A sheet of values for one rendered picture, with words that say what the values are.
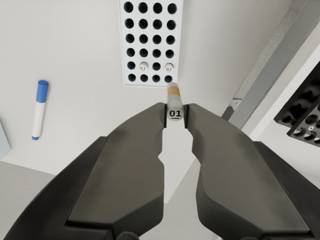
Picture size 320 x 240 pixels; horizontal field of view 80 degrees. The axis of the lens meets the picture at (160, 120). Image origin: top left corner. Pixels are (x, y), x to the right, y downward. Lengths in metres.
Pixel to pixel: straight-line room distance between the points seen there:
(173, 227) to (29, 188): 1.39
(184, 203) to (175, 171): 1.43
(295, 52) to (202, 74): 0.15
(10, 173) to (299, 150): 1.99
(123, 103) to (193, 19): 0.18
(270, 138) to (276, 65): 0.13
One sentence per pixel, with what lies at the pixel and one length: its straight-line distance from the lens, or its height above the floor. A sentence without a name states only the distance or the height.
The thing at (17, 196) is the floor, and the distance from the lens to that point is 2.29.
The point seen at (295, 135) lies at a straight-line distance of 0.27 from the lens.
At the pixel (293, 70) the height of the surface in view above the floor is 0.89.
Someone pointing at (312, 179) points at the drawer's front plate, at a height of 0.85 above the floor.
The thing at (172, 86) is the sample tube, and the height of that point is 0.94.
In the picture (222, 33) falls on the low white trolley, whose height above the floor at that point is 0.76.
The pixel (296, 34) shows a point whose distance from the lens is 0.27.
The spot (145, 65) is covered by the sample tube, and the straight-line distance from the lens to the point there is 0.29.
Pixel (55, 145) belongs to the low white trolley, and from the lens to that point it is 0.49.
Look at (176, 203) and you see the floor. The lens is 1.89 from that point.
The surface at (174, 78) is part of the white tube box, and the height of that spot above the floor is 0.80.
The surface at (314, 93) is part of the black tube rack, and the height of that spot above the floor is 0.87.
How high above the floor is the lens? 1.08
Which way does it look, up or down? 58 degrees down
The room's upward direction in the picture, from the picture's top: 176 degrees counter-clockwise
